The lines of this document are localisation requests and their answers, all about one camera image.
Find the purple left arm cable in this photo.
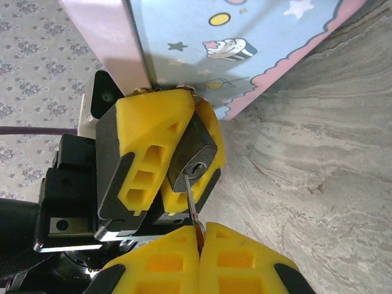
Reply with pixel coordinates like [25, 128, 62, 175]
[0, 126, 78, 136]

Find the small grey metal padlock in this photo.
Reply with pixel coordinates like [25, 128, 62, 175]
[167, 115, 219, 194]

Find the small metal key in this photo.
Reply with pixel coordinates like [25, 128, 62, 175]
[183, 171, 205, 255]

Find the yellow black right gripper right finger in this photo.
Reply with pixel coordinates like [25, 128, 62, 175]
[199, 221, 317, 294]

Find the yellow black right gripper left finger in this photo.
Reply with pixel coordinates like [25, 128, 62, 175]
[88, 225, 202, 294]

